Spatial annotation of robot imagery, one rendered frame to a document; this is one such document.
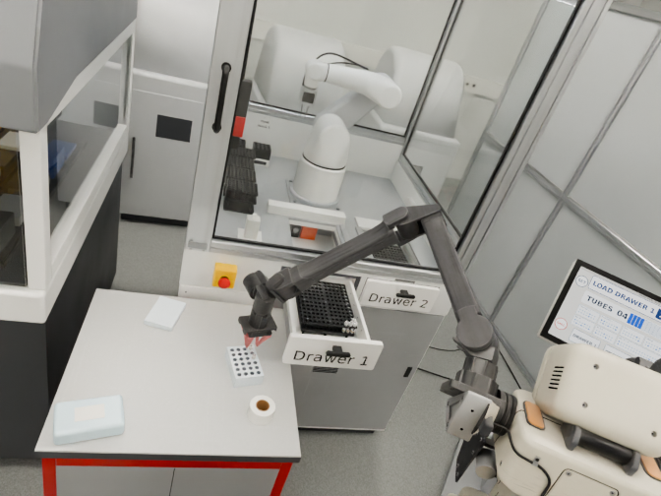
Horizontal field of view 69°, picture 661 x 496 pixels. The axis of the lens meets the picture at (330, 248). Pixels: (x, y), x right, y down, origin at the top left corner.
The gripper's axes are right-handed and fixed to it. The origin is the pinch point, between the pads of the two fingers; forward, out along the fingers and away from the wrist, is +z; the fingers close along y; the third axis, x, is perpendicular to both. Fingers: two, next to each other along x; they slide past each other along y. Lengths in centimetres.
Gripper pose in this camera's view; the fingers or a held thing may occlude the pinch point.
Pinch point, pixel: (251, 343)
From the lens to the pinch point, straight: 150.0
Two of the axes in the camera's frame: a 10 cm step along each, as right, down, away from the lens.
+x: 4.3, 5.9, -6.8
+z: -2.9, 8.0, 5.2
